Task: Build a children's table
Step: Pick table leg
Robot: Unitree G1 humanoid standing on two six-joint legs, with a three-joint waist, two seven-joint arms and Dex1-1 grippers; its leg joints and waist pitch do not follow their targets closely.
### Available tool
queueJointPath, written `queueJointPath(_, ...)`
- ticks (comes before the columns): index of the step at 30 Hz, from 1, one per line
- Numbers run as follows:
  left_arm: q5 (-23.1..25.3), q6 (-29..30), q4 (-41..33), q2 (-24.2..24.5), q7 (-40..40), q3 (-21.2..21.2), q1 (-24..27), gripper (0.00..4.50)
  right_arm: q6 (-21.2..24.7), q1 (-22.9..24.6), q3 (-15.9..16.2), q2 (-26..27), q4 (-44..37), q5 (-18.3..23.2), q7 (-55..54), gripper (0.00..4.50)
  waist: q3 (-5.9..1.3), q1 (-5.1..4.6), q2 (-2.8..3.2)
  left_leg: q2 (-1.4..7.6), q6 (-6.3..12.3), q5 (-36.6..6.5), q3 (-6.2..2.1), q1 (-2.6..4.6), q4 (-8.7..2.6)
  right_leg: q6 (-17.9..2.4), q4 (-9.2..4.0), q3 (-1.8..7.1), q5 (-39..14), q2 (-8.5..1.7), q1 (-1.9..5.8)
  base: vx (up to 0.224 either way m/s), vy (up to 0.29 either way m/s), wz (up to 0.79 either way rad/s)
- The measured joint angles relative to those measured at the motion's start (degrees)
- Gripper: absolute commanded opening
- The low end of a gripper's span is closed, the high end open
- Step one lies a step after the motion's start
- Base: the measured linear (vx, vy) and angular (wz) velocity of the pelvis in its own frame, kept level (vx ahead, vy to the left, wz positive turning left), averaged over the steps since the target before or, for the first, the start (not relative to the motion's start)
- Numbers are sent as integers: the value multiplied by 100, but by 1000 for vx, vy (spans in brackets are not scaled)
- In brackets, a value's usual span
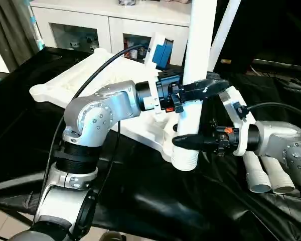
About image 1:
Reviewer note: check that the grey curtain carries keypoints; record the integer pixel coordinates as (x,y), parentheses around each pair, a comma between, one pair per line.
(10,30)

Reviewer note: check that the black mat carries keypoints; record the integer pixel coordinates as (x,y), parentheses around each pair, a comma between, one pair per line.
(165,206)

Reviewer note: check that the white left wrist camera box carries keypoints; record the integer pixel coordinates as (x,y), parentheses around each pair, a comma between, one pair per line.
(160,50)

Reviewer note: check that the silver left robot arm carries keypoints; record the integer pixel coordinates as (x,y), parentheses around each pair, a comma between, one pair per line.
(90,130)

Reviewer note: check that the white plastic table leg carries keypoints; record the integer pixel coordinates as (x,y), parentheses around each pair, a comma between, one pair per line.
(223,30)
(200,35)
(258,175)
(281,178)

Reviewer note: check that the white cabinet with glass doors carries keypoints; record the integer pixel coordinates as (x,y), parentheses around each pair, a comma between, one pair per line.
(105,20)

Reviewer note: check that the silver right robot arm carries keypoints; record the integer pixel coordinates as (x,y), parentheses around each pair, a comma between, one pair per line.
(286,145)

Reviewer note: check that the white plastic table top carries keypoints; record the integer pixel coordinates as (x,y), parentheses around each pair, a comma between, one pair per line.
(70,80)

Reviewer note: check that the black furniture with gold label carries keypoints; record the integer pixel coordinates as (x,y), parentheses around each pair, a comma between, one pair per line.
(271,25)

